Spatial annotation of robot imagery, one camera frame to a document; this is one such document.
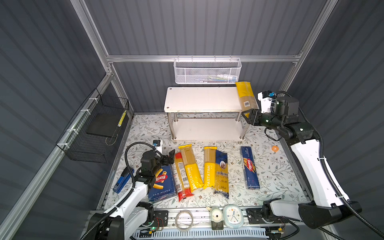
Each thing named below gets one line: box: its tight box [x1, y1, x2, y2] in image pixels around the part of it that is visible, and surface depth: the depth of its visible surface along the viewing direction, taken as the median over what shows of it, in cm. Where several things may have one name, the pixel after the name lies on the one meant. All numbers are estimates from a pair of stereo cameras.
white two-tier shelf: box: [164, 87, 250, 142], surface depth 87 cm
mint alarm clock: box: [223, 204, 244, 229], surface depth 74 cm
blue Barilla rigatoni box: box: [148, 164, 177, 201], surface depth 80 cm
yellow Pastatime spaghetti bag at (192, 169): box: [178, 144, 204, 192], surface depth 91 cm
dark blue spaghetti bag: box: [214, 149, 230, 199], surface depth 86 cm
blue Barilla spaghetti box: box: [240, 146, 260, 190], surface depth 88 cm
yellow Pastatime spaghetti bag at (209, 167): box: [203, 146, 217, 190], surface depth 90 cm
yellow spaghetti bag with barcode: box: [235, 81, 260, 118], surface depth 82 cm
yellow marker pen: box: [117, 110, 127, 127], surface depth 82 cm
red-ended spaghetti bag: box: [171, 152, 195, 202], surface depth 86 cm
